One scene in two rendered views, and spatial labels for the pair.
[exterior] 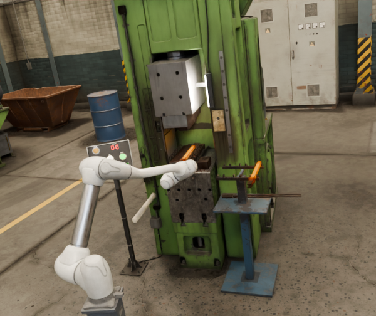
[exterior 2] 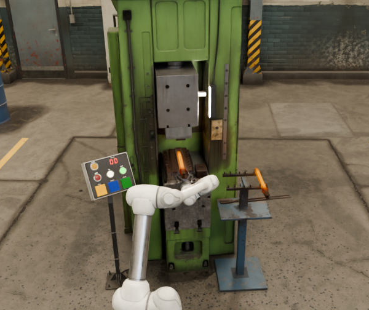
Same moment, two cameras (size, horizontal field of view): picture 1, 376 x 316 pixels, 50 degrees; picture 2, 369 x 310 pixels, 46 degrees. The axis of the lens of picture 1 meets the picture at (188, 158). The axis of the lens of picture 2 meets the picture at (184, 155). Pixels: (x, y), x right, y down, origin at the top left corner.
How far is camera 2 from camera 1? 1.38 m
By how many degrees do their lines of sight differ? 23
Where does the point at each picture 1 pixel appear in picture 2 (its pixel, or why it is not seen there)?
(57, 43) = not seen: outside the picture
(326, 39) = not seen: hidden behind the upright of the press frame
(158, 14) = (166, 23)
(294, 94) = not seen: hidden behind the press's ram
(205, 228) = (198, 233)
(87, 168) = (142, 199)
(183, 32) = (191, 43)
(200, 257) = (189, 260)
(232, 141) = (226, 149)
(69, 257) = (135, 293)
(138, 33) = (141, 40)
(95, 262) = (172, 295)
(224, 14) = (235, 29)
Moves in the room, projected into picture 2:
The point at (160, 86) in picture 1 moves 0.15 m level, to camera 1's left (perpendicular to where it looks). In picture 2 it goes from (168, 98) to (149, 101)
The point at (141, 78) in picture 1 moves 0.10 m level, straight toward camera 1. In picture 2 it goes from (139, 87) to (144, 90)
